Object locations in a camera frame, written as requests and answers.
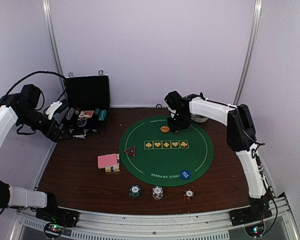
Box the orange round blind button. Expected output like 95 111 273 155
160 126 170 133

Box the gold card deck box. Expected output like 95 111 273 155
104 153 120 173

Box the blue green chip stack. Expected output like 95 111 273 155
93 108 101 116

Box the red card deck in case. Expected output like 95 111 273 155
78 110 94 119

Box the dark blue chip stack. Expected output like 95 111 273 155
129 185 141 198

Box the blue round blind button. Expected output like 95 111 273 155
179 170 192 180

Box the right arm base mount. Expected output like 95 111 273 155
229 206 273 226

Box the red black triangular button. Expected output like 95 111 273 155
123 146 136 157

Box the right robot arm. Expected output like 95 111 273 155
164 91 269 221

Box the pink backed card deck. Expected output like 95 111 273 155
97 153 118 169

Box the round green poker mat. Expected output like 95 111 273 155
119 115 214 187

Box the clear dealer button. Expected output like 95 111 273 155
76 118 87 128

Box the brown red chip stack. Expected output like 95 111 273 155
183 189 195 201

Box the teal chip stack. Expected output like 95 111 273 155
98 109 108 121

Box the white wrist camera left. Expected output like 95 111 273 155
45 99 69 120

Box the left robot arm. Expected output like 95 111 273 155
0 84 73 222

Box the black chip carrying case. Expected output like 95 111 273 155
62 74 111 137

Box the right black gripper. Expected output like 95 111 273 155
167 111 191 132

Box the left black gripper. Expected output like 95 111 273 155
16 107 73 142

